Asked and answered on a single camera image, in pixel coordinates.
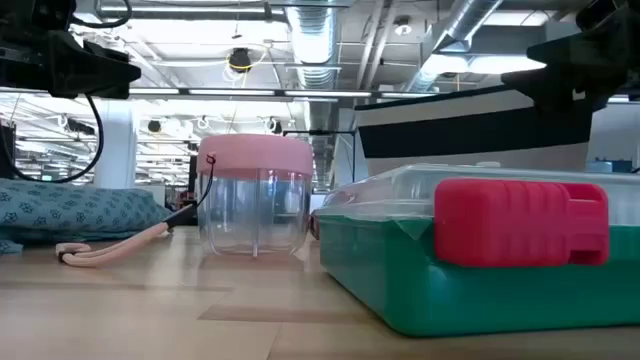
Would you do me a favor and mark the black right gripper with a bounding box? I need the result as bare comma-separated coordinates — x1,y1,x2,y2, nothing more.
501,0,640,114

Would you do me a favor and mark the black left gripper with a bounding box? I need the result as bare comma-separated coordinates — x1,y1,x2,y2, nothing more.
0,0,142,100

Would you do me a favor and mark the clear cup with pink lid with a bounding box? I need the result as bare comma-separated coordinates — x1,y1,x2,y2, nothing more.
54,133,315,269

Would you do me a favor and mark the green first aid kit box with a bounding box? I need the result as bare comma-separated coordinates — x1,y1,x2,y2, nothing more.
309,163,640,338

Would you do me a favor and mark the navy white striped fabric basket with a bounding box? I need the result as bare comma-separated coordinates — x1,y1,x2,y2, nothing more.
353,84,594,177

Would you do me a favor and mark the white room pillar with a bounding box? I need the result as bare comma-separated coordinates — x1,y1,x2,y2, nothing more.
93,99,140,190

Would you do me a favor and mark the black panel at room edge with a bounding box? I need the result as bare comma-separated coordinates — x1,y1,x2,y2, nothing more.
0,119,17,179

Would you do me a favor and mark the teal patterned folded cloth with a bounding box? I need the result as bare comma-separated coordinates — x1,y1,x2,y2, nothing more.
0,177,174,256

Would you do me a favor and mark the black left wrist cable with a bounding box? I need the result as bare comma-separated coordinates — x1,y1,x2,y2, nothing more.
0,93,105,184

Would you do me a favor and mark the slanted silver ceiling duct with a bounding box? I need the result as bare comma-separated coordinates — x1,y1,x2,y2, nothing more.
403,0,504,94

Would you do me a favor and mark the black ceiling fixture yellow cable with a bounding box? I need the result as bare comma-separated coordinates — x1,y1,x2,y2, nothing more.
226,46,255,75

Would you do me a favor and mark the long ceiling light rail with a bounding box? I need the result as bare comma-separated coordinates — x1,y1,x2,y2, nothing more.
127,87,440,100

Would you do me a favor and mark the silver ceiling air duct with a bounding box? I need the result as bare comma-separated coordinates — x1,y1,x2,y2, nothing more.
284,0,344,92

